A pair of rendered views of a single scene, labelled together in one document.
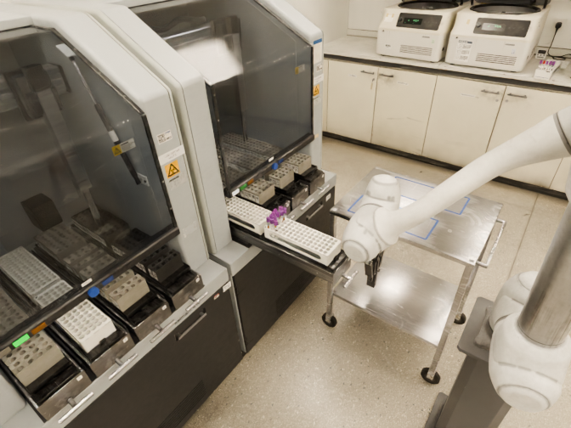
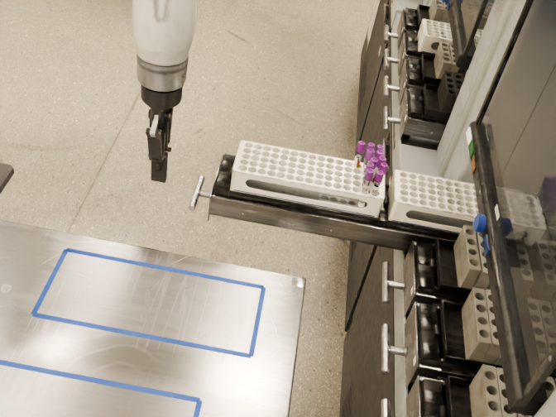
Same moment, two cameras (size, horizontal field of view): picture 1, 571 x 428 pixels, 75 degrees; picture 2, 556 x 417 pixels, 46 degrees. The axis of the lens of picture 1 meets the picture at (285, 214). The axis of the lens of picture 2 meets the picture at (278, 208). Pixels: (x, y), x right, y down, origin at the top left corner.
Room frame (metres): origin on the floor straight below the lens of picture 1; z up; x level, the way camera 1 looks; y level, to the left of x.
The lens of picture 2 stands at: (1.84, -0.72, 1.67)
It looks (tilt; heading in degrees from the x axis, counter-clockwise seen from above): 43 degrees down; 141
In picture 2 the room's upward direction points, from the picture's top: 11 degrees clockwise
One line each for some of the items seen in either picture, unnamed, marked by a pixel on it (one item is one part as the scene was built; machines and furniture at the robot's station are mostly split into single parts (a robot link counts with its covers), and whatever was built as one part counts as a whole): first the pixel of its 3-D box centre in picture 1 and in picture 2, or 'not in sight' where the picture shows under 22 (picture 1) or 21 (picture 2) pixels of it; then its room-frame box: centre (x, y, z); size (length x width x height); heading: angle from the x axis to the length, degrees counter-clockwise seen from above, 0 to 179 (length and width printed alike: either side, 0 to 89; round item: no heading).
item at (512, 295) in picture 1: (527, 307); not in sight; (0.69, -0.70, 0.87); 0.18 x 0.16 x 0.22; 150
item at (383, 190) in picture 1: (381, 202); (165, 8); (0.89, -0.28, 1.14); 0.13 x 0.11 x 0.16; 150
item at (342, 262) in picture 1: (274, 237); (368, 213); (1.17, 0.05, 0.78); 0.73 x 0.14 x 0.09; 52
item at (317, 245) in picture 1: (301, 239); (308, 180); (1.09, -0.06, 0.83); 0.30 x 0.10 x 0.06; 52
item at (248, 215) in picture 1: (240, 212); (463, 210); (1.29, 0.19, 0.83); 0.30 x 0.10 x 0.06; 52
